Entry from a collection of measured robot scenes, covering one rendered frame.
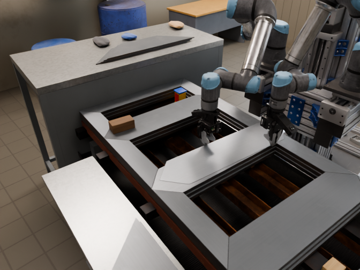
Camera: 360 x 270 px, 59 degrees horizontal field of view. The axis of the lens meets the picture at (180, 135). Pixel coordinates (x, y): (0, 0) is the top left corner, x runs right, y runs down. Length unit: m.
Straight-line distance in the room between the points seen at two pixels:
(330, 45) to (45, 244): 2.12
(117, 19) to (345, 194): 3.24
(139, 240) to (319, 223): 0.65
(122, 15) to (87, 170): 2.65
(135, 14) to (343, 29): 2.62
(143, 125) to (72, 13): 3.14
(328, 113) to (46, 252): 1.88
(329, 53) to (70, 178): 1.51
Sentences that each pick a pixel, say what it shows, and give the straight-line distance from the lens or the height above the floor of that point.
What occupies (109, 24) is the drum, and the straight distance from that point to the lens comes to 4.08.
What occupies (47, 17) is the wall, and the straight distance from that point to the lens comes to 4.51.
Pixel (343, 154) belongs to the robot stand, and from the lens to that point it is 2.83.
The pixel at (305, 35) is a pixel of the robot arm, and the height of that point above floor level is 1.34.
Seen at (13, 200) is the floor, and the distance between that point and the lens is 2.77.
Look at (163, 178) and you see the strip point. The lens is 1.34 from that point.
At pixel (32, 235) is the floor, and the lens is 2.46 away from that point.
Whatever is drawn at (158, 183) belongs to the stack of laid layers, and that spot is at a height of 0.87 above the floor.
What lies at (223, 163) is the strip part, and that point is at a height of 0.87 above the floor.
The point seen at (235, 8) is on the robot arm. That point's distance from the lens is 1.61.
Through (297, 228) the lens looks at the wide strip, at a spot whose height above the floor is 0.87.
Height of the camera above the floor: 1.77
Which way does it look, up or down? 35 degrees down
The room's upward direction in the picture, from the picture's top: 1 degrees counter-clockwise
